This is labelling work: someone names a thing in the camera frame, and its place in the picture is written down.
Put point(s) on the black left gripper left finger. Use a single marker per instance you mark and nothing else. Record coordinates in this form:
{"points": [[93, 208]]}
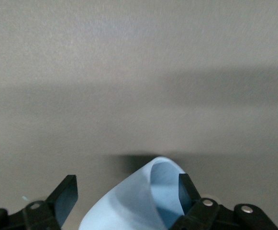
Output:
{"points": [[40, 215]]}

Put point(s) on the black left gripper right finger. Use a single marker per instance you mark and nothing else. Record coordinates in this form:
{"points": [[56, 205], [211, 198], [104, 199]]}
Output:
{"points": [[205, 215]]}

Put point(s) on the light blue cup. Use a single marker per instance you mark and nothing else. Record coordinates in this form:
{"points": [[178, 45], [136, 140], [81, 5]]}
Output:
{"points": [[129, 196]]}

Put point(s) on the dark grey table cloth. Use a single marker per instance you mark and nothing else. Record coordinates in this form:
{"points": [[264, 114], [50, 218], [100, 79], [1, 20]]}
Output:
{"points": [[129, 72]]}

